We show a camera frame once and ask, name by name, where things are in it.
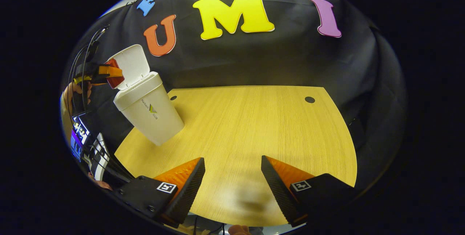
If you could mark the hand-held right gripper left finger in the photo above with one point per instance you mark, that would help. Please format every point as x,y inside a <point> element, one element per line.
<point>190,191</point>

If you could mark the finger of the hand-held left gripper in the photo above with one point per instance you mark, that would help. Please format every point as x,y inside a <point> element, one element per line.
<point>110,71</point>

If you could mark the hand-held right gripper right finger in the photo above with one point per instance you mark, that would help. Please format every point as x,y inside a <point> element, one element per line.
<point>278,193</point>

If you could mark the red pop can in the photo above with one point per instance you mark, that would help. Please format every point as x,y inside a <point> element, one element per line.
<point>116,81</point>

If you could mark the white desktop garbage bin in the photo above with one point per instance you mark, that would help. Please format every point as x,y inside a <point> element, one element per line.
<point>152,118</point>

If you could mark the wooden desktop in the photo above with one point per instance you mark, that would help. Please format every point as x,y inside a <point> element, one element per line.
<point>254,126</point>

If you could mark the lit monitor screen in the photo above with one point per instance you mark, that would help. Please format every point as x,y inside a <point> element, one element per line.
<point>78,140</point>

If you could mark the white device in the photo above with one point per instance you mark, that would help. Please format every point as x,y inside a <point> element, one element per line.
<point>98,155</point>

